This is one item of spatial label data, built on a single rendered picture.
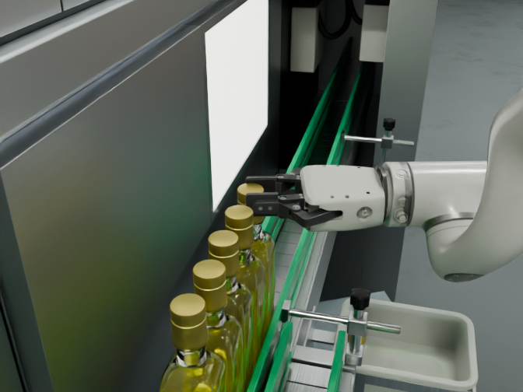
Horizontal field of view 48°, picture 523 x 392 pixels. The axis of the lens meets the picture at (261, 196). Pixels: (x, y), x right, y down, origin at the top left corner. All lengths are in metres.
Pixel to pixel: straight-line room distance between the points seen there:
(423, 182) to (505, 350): 1.91
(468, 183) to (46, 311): 0.50
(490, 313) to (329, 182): 2.08
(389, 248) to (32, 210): 1.38
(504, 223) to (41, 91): 0.48
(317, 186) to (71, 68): 0.33
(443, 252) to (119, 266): 0.38
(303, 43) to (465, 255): 1.10
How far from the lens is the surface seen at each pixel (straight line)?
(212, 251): 0.66
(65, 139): 0.57
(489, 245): 0.69
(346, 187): 0.74
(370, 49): 1.66
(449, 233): 0.75
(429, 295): 2.79
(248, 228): 0.70
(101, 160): 0.63
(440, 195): 0.76
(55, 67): 0.57
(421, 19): 1.53
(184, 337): 0.58
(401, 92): 1.58
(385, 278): 1.86
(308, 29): 1.69
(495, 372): 2.51
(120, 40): 0.68
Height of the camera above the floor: 1.70
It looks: 30 degrees down
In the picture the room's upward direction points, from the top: straight up
